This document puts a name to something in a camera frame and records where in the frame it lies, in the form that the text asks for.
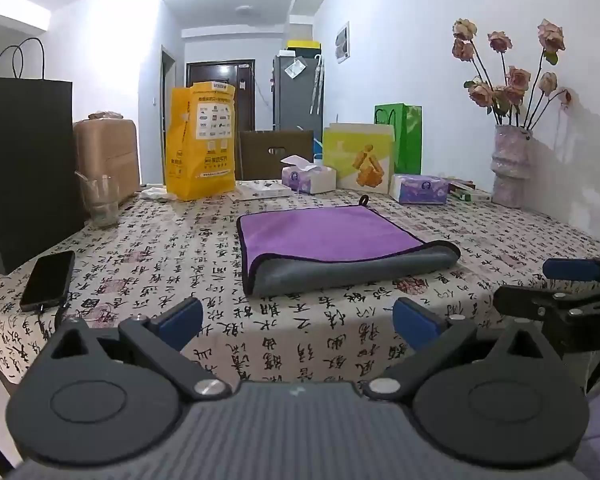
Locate brown suitcase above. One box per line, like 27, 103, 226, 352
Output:
73, 117, 141, 206

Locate hanging folded umbrella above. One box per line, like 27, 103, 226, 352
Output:
309, 54, 326, 116

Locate calligraphy printed tablecloth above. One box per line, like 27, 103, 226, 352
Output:
0, 180, 600, 397

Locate clear drinking glass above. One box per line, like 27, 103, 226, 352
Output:
74, 172, 120, 230

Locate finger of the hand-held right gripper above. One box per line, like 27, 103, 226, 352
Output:
494, 284, 600, 322
542, 254, 600, 283

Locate open purple tissue box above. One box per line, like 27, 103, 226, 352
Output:
280, 154, 338, 195

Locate dark side door frame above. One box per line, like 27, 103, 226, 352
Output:
160, 45, 177, 128

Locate flat white box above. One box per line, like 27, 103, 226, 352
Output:
229, 180, 294, 202

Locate yellow box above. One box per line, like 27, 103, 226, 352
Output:
285, 39, 322, 56

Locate black paper bag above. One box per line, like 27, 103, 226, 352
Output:
0, 37, 87, 276

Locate grey refrigerator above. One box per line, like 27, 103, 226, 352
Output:
272, 53, 325, 134

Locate pale textured vase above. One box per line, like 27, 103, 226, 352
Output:
489, 124, 535, 209

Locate small stacked boxes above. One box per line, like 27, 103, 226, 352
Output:
447, 179, 494, 205

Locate purple and grey towel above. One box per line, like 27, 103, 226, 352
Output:
236, 195, 462, 297

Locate white crumpled plastic bag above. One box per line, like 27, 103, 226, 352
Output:
139, 185, 182, 203

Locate yellow-green gift bag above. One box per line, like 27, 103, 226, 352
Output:
322, 122, 396, 192

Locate dark wooden door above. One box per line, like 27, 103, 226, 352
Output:
185, 59, 257, 134

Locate sealed purple tissue pack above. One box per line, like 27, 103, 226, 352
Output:
388, 173, 450, 206

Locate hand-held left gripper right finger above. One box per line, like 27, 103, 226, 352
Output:
362, 297, 561, 403

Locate wall poster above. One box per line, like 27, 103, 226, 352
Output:
334, 20, 351, 64

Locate black smartphone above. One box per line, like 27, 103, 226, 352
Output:
19, 250, 76, 313

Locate yellow printed bag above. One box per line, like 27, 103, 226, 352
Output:
165, 81, 238, 202

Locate green gift bag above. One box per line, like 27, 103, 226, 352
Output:
373, 103, 424, 176

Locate black charging cable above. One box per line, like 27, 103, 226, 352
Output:
36, 290, 73, 333

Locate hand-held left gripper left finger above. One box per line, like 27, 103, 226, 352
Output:
45, 297, 232, 401

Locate dried pink roses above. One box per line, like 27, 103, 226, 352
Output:
451, 18, 574, 131

